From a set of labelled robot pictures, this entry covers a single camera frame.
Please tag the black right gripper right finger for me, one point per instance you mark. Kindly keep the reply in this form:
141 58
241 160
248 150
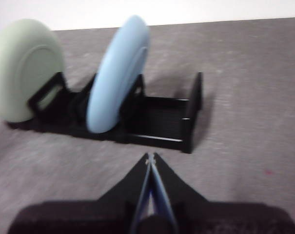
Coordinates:
222 217

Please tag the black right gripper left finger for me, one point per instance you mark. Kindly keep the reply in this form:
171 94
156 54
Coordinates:
84 217

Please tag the blue round plate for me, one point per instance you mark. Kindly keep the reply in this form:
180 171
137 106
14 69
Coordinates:
113 80

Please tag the green round plate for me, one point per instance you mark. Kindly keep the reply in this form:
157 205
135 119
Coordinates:
20 70

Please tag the black plate rack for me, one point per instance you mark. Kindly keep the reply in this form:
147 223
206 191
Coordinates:
162 122

